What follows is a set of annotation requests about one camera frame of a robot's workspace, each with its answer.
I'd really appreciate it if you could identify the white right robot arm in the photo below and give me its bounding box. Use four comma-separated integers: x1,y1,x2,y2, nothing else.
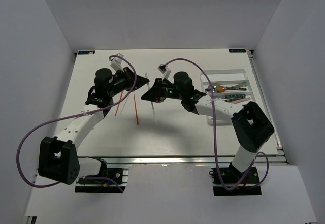
141,72,275,183

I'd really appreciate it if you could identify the black handled spoon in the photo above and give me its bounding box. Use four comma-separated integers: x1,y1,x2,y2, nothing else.
205,87,247,93

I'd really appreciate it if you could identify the white cutlery tray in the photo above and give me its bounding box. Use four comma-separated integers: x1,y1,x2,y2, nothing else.
200,69,254,125

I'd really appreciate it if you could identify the iridescent gold spoon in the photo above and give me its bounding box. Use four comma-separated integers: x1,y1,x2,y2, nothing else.
212,82,247,92

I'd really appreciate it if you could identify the green handled fork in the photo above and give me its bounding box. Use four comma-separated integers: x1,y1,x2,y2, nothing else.
224,94,246,99

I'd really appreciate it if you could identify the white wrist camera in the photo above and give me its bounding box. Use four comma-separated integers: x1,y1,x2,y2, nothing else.
158,64,171,81
109,53,124,72

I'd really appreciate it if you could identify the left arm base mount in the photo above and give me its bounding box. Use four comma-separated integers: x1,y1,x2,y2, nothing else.
75,157,128,194

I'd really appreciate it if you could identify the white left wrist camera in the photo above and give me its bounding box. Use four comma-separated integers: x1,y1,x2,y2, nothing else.
109,53,124,72

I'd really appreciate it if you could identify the aluminium table front rail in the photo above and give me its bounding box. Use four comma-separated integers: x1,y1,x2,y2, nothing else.
78,155,287,165

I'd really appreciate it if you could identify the pink handled spoon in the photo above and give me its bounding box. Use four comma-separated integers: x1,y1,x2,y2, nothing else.
208,83,223,91

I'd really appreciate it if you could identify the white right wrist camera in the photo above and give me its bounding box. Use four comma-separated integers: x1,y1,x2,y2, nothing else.
158,64,171,81

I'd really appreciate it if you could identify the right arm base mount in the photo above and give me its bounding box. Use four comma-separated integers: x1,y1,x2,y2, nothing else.
209,167,262,196

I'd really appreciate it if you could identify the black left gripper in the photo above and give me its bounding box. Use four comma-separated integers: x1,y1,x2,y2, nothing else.
108,67,150,98

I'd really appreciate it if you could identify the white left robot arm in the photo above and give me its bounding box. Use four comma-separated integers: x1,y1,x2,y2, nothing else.
38,67,149,185

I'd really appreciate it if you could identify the blue corner sticker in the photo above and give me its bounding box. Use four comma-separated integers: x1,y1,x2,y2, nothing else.
228,48,246,53
77,50,95,55

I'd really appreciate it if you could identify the orange chopstick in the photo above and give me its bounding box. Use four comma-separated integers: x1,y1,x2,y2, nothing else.
133,94,139,125
114,91,124,116

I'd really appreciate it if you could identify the left blue corner sticker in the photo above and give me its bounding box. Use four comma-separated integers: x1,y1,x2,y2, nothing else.
77,50,95,55

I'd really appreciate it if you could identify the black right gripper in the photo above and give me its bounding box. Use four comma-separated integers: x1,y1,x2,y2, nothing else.
141,78,184,103

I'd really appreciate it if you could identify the right blue corner sticker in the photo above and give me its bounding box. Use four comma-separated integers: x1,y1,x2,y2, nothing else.
228,48,246,53

